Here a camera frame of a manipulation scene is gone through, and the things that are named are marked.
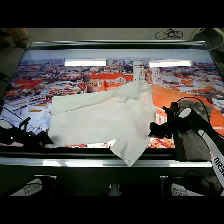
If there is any white T-shirt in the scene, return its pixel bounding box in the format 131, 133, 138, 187
47, 80, 157, 168

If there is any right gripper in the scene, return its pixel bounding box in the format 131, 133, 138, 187
148, 121, 175, 138

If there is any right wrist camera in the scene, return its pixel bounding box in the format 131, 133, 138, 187
163, 101, 180, 122

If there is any silver frame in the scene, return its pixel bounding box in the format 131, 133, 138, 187
0, 39, 224, 197

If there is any black cable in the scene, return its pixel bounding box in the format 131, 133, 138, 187
175, 96, 212, 133
154, 28, 185, 41

